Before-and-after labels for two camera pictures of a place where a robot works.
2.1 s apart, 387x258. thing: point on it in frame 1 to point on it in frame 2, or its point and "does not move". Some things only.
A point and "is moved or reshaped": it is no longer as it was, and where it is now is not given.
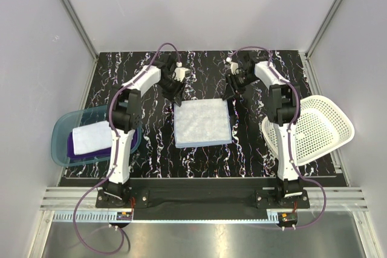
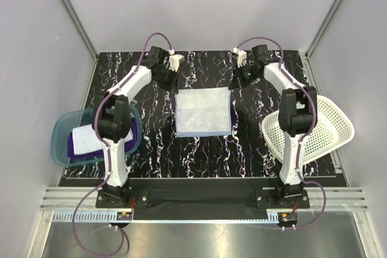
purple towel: [96, 153] does not move
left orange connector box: [124, 216] does not move
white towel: [92, 138] does not move
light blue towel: [202, 122] is moved or reshaped
